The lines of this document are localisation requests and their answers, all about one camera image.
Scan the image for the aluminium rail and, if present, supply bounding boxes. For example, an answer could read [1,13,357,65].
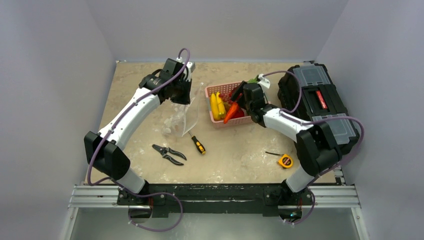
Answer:
[68,184,361,209]

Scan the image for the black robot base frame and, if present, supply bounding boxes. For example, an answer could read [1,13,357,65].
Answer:
[117,183,313,220]

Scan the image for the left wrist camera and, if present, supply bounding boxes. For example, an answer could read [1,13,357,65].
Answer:
[172,57,196,82]

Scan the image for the purple toy grapes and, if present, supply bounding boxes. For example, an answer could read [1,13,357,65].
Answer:
[220,93,233,106]

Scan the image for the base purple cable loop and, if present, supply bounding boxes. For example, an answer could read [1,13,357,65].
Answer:
[127,192,184,233]

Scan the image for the pink plastic basket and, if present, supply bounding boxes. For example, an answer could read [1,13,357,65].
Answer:
[204,82,253,129]

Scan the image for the yellow toy banana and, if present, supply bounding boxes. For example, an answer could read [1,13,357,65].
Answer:
[215,92,226,119]
[209,93,221,121]

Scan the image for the clear zip top bag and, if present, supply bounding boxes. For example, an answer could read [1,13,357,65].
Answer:
[161,82,204,137]

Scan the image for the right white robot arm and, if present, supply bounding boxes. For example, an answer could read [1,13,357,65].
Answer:
[230,81,343,204]

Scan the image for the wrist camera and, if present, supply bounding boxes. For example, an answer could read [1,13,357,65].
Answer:
[172,57,196,82]
[256,73,271,89]

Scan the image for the red toy pomegranate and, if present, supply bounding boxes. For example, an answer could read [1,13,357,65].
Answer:
[232,109,245,119]

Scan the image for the yellow tape measure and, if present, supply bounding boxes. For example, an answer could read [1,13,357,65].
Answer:
[265,151,294,169]

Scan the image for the black yellow screwdriver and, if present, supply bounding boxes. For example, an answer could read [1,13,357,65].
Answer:
[188,131,206,155]

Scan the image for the black pliers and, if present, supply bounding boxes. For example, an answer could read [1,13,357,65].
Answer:
[152,144,187,166]

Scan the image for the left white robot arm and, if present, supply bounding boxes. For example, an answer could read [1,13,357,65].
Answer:
[84,57,196,205]

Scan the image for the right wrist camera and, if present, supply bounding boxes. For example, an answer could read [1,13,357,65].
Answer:
[256,73,271,89]

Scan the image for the black tool box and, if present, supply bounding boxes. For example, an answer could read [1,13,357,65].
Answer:
[277,63,360,155]

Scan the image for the orange toy carrot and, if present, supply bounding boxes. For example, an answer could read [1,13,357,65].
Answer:
[223,81,245,124]

